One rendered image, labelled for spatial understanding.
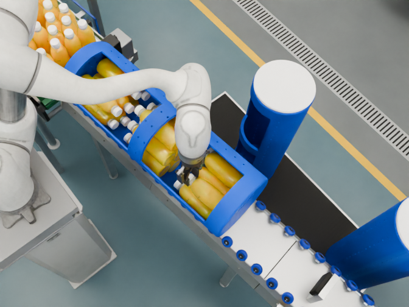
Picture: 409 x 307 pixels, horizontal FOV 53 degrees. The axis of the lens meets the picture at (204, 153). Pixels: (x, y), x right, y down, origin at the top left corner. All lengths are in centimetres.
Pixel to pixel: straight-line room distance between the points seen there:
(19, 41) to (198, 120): 48
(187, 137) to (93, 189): 169
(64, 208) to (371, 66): 262
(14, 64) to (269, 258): 116
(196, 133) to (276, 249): 73
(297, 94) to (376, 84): 160
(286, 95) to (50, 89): 112
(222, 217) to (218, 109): 147
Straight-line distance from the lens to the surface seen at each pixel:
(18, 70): 97
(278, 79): 189
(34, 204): 161
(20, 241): 160
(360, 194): 294
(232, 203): 140
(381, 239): 188
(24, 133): 151
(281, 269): 168
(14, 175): 145
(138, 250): 261
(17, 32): 100
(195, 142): 115
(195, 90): 121
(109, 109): 168
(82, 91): 102
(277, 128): 192
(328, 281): 156
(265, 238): 169
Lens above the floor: 255
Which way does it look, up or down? 65 degrees down
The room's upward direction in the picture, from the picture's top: 7 degrees clockwise
